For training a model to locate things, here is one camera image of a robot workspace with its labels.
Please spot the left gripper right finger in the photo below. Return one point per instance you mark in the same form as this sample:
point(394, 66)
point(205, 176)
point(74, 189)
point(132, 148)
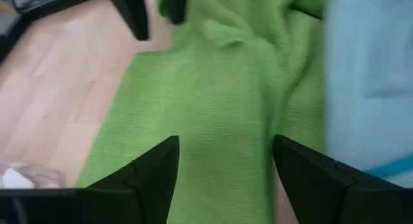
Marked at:
point(322, 191)

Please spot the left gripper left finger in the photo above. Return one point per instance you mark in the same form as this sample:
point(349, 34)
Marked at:
point(155, 179)

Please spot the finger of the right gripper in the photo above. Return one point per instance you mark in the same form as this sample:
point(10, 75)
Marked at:
point(175, 7)
point(132, 14)

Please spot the green microfiber towel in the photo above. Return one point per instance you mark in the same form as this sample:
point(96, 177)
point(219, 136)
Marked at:
point(219, 104)

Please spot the blue teal-edged microfiber towel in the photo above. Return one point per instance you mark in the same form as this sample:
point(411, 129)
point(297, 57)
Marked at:
point(371, 72)

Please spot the clear plastic bin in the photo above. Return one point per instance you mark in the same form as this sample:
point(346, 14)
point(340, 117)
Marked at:
point(19, 179)

